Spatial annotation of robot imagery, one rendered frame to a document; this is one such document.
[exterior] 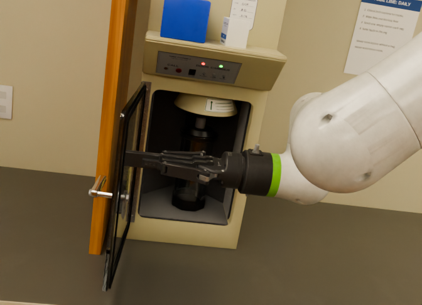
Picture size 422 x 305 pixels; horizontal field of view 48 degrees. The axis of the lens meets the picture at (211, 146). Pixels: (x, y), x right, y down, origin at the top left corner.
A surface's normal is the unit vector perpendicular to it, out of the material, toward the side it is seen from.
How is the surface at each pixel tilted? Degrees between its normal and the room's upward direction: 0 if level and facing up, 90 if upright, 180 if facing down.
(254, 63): 135
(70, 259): 0
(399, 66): 54
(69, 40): 90
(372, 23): 90
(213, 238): 90
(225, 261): 0
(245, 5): 90
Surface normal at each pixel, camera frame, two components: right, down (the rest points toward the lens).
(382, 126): -0.10, 0.03
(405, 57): -0.58, -0.63
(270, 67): -0.05, 0.90
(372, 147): 0.06, 0.23
